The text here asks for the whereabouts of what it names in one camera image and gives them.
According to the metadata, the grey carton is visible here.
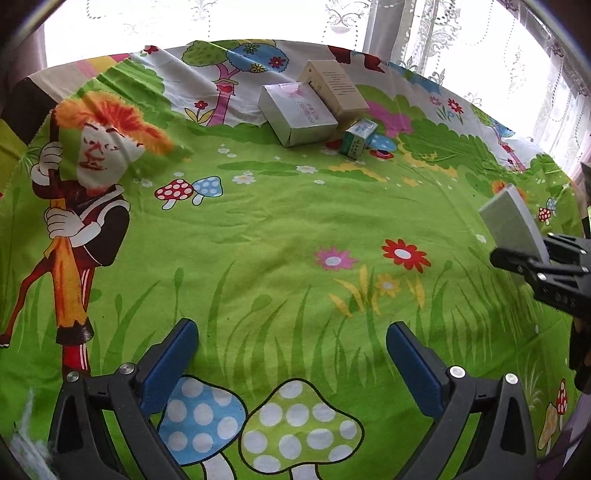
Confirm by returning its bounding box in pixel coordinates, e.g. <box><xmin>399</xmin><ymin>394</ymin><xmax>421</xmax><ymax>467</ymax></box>
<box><xmin>479</xmin><ymin>184</ymin><xmax>550</xmax><ymax>264</ymax></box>

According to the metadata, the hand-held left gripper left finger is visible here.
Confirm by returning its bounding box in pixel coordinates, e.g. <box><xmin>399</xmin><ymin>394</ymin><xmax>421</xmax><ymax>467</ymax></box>
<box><xmin>47</xmin><ymin>318</ymin><xmax>200</xmax><ymax>480</ymax></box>

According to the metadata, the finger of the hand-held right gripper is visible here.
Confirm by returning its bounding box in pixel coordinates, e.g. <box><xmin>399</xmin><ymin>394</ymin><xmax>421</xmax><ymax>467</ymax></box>
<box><xmin>545</xmin><ymin>233</ymin><xmax>591</xmax><ymax>265</ymax></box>
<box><xmin>490</xmin><ymin>248</ymin><xmax>591</xmax><ymax>320</ymax></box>

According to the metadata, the green cartoon printed bedsheet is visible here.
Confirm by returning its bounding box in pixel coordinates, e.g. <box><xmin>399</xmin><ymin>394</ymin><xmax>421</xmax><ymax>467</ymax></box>
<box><xmin>0</xmin><ymin>39</ymin><xmax>591</xmax><ymax>480</ymax></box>

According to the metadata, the purple cardboard storage box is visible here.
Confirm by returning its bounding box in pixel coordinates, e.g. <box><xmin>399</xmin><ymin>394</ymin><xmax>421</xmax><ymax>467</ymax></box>
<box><xmin>542</xmin><ymin>408</ymin><xmax>589</xmax><ymax>469</ymax></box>

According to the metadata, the small green and white carton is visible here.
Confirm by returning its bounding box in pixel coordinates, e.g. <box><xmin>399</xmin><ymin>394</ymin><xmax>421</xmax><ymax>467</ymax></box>
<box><xmin>339</xmin><ymin>117</ymin><xmax>379</xmax><ymax>160</ymax></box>

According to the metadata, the white carton with pink print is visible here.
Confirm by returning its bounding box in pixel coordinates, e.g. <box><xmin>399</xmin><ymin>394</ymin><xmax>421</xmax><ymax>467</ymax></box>
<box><xmin>257</xmin><ymin>82</ymin><xmax>339</xmax><ymax>148</ymax></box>

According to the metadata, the beige carton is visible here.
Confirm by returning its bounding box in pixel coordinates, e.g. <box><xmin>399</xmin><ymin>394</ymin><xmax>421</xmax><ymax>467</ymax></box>
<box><xmin>296</xmin><ymin>60</ymin><xmax>370</xmax><ymax>126</ymax></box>

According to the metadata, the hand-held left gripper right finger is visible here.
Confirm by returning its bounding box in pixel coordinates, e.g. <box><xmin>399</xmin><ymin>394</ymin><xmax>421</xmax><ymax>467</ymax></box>
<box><xmin>386</xmin><ymin>321</ymin><xmax>537</xmax><ymax>480</ymax></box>

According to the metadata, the white fuzzy cloth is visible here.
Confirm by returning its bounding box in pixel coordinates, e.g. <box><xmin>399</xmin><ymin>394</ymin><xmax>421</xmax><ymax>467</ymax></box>
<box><xmin>9</xmin><ymin>390</ymin><xmax>54</xmax><ymax>480</ymax></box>

